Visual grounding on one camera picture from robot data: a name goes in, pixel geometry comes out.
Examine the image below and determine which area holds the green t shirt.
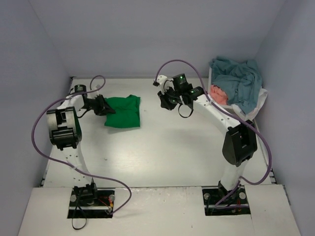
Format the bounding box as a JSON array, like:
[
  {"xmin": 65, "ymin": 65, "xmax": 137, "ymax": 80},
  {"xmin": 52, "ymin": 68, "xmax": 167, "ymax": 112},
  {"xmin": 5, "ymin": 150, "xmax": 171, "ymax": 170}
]
[{"xmin": 104, "ymin": 94, "xmax": 141, "ymax": 129}]

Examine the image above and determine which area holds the white laundry basket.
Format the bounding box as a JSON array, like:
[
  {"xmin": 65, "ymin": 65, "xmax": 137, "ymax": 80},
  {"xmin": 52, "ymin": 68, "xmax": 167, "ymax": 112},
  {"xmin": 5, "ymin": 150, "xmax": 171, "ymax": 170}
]
[{"xmin": 208, "ymin": 68, "xmax": 235, "ymax": 114}]

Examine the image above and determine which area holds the grey-blue t shirt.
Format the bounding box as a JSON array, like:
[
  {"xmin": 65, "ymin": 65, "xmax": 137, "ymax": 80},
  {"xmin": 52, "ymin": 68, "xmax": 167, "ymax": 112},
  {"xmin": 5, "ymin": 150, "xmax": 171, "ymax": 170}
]
[{"xmin": 209, "ymin": 57, "xmax": 263, "ymax": 115}]

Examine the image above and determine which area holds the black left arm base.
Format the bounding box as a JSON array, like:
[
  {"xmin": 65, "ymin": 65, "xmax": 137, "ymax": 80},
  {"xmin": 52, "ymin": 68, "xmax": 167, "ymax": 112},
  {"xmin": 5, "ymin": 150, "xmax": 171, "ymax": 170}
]
[{"xmin": 67, "ymin": 189, "xmax": 115, "ymax": 219}]

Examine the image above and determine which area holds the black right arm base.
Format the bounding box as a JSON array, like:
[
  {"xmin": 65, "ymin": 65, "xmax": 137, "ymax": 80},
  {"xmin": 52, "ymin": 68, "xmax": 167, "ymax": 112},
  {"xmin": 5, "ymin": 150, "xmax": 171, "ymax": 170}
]
[{"xmin": 202, "ymin": 185, "xmax": 251, "ymax": 216}]

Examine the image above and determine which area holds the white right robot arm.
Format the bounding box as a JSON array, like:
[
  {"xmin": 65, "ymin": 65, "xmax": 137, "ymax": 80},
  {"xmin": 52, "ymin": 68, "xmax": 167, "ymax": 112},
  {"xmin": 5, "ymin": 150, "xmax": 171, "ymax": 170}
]
[{"xmin": 154, "ymin": 74, "xmax": 257, "ymax": 203}]

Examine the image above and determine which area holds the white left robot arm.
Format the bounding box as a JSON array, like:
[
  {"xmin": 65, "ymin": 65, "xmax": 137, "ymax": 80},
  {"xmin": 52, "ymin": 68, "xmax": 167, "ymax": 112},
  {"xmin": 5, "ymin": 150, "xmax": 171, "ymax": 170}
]
[{"xmin": 46, "ymin": 85, "xmax": 116, "ymax": 207}]

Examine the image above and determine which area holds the pink t shirt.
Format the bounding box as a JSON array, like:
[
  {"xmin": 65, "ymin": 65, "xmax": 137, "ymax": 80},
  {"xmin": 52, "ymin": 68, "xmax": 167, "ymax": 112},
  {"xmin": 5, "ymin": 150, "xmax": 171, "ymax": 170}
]
[{"xmin": 209, "ymin": 85, "xmax": 228, "ymax": 105}]

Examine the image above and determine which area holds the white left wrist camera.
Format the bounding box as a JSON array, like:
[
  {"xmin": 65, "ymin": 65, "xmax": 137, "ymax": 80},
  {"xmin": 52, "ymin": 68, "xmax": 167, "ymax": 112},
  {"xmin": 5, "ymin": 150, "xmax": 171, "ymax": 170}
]
[{"xmin": 91, "ymin": 85, "xmax": 102, "ymax": 93}]

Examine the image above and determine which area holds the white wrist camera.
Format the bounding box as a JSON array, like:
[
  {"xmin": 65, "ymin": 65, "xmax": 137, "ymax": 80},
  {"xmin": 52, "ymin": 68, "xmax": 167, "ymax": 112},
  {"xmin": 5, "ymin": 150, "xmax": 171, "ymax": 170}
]
[
  {"xmin": 153, "ymin": 75, "xmax": 173, "ymax": 93},
  {"xmin": 91, "ymin": 85, "xmax": 102, "ymax": 93}
]

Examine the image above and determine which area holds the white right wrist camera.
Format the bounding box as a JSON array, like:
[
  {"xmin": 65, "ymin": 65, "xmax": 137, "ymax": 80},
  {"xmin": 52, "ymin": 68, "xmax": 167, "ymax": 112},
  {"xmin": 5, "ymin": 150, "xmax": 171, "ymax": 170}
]
[{"xmin": 153, "ymin": 75, "xmax": 173, "ymax": 93}]

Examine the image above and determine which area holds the black loop cable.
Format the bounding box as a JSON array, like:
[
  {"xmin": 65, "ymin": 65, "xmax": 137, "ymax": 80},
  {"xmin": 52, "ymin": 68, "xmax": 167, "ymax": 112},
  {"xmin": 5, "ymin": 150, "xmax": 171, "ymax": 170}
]
[{"xmin": 71, "ymin": 205, "xmax": 88, "ymax": 231}]

